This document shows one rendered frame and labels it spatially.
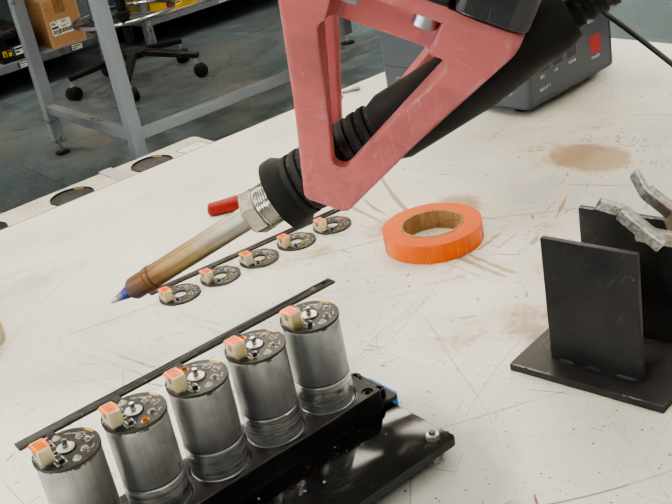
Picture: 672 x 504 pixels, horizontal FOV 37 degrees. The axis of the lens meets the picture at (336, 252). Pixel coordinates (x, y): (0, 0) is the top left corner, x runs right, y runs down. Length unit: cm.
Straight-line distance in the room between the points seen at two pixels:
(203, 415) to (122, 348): 18
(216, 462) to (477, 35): 21
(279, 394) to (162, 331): 18
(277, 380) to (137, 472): 6
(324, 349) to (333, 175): 13
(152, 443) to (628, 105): 51
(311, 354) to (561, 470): 11
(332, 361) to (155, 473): 9
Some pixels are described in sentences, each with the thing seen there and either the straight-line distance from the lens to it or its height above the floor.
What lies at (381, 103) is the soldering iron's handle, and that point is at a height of 92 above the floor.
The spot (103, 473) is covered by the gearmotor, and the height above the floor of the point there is 80.
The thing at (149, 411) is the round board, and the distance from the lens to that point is 39.
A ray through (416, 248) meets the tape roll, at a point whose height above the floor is 76.
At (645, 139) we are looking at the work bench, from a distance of 73.
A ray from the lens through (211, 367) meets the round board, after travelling 40.
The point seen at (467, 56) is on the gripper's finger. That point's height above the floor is 94.
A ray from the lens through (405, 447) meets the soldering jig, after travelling 42.
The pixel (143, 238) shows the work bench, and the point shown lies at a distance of 70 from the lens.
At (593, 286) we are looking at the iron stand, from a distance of 45.
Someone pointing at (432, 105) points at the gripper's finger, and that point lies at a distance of 28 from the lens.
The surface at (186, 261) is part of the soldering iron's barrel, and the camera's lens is 34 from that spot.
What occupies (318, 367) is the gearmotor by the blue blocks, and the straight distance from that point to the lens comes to 42.
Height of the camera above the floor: 101
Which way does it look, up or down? 25 degrees down
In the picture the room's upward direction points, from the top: 11 degrees counter-clockwise
